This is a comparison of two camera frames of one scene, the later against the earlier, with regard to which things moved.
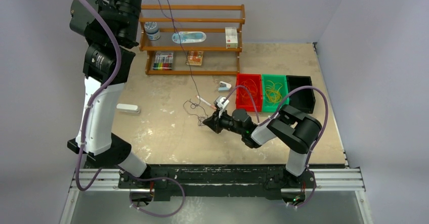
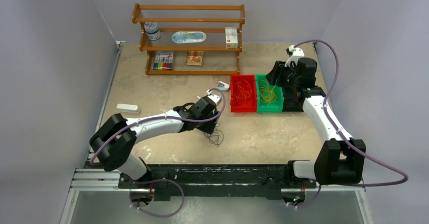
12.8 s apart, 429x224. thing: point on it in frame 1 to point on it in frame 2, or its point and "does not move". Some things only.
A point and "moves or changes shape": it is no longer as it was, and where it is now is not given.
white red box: (231, 37) does not move
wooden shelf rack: (191, 39) does not move
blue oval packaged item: (188, 37) does not move
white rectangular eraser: (128, 108) does not move
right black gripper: (214, 122) to (278, 72)
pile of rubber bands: (273, 94) moves or changes shape
